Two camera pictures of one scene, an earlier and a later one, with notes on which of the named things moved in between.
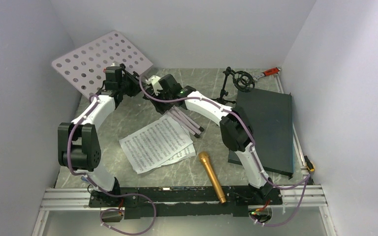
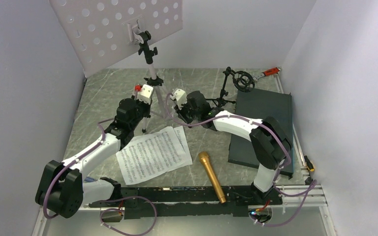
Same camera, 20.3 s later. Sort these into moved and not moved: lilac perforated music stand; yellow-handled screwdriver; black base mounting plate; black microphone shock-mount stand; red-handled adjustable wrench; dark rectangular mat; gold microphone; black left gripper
Moved: lilac perforated music stand; black left gripper
Not moved: dark rectangular mat; black microphone shock-mount stand; black base mounting plate; red-handled adjustable wrench; yellow-handled screwdriver; gold microphone
